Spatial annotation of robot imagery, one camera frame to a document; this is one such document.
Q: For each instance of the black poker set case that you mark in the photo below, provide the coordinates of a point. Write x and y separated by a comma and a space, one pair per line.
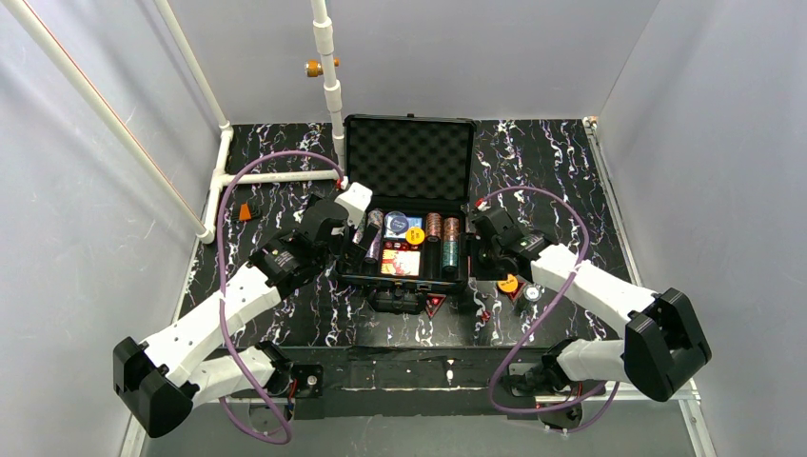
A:
415, 165

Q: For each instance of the black red all-in triangle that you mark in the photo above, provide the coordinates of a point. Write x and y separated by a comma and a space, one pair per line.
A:
433, 303

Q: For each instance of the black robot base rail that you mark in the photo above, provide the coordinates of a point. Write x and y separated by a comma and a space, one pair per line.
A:
367, 381

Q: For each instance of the orange black small clip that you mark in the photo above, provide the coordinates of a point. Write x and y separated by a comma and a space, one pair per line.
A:
246, 212

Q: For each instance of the white dealer chip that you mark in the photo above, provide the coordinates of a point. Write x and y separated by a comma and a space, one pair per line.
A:
531, 294

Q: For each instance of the orange black chip stack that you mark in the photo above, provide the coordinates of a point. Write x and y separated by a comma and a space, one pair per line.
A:
433, 227

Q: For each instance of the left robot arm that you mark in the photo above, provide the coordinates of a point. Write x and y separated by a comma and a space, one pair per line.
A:
163, 378

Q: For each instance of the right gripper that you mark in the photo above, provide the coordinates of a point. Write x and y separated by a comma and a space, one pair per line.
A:
482, 253

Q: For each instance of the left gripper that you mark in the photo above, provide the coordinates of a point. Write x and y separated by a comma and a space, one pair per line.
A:
353, 237

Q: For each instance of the blue orange purple chip stack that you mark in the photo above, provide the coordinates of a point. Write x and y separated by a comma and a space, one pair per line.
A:
374, 223

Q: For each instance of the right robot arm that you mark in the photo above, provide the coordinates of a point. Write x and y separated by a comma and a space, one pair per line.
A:
661, 344

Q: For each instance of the yellow big blind button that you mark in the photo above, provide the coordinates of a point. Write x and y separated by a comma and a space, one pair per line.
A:
415, 236

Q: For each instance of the red playing card deck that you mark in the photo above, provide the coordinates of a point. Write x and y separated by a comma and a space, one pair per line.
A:
401, 263

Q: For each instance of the white pvc pipe frame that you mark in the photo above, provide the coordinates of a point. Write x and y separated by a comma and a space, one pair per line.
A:
204, 226

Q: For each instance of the blue playing card deck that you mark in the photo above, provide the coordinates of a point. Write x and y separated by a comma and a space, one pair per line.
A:
414, 221

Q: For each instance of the orange knob on pipe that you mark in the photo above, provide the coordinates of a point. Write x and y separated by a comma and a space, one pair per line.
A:
313, 68

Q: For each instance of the red dice row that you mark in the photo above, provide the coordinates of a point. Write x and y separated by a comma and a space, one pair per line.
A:
390, 245

